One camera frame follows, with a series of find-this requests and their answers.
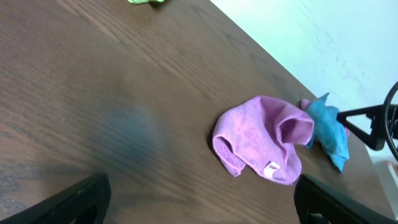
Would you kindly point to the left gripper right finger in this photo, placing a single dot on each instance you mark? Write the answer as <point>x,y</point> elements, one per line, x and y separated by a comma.
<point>315,202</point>

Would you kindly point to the pink cloth under blue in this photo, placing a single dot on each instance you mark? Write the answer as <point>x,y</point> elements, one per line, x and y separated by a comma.
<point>304,103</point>

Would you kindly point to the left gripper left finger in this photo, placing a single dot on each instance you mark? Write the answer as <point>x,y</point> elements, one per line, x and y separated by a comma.
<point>84,202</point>

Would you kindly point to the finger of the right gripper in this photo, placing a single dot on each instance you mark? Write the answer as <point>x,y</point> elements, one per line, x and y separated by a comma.
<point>376,126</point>

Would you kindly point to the purple microfibre cloth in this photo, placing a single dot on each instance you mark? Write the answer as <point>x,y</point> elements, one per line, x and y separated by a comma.
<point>262,133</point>

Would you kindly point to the folded green cloth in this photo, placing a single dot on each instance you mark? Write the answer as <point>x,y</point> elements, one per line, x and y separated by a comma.
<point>145,1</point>

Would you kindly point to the blue microfibre cloth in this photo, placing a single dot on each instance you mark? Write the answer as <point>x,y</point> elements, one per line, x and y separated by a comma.
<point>328,131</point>

